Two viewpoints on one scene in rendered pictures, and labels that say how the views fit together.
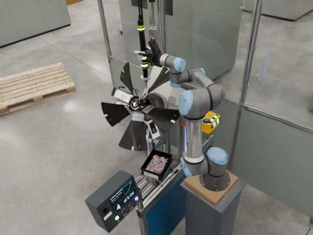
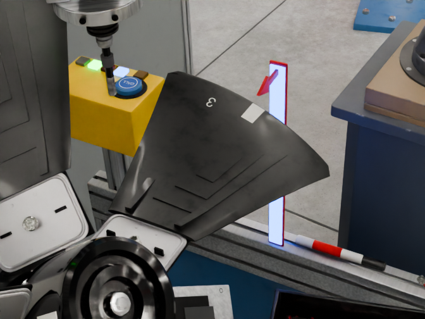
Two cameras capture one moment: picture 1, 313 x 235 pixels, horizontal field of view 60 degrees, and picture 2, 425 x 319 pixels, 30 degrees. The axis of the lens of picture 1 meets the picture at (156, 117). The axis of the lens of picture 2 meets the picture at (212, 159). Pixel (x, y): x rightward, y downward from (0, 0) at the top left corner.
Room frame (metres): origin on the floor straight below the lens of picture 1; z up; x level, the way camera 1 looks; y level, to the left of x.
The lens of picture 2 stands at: (1.69, 0.61, 1.75)
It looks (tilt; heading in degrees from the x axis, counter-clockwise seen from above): 40 degrees down; 257
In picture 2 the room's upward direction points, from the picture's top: 3 degrees counter-clockwise
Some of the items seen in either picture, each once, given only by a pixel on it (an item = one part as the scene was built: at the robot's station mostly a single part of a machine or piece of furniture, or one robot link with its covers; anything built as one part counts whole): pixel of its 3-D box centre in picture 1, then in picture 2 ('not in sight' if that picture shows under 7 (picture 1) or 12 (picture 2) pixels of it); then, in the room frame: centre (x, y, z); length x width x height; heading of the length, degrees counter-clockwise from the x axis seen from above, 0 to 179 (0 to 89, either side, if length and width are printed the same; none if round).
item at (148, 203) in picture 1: (179, 170); (338, 276); (1.33, -0.14, 0.82); 0.90 x 0.04 x 0.08; 138
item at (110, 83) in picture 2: not in sight; (108, 68); (1.65, 0.05, 1.39); 0.01 x 0.01 x 0.05
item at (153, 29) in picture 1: (153, 31); not in sight; (2.27, -0.03, 1.54); 0.10 x 0.07 x 0.09; 173
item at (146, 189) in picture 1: (159, 180); not in sight; (1.89, 0.02, 0.04); 0.62 x 0.45 x 0.08; 138
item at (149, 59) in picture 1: (155, 58); not in sight; (1.57, -0.02, 1.63); 0.12 x 0.08 x 0.09; 46
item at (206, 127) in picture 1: (209, 122); (108, 108); (1.62, -0.41, 1.02); 0.16 x 0.10 x 0.11; 138
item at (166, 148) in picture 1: (165, 136); not in sight; (1.99, -0.07, 0.58); 0.09 x 0.05 x 1.15; 48
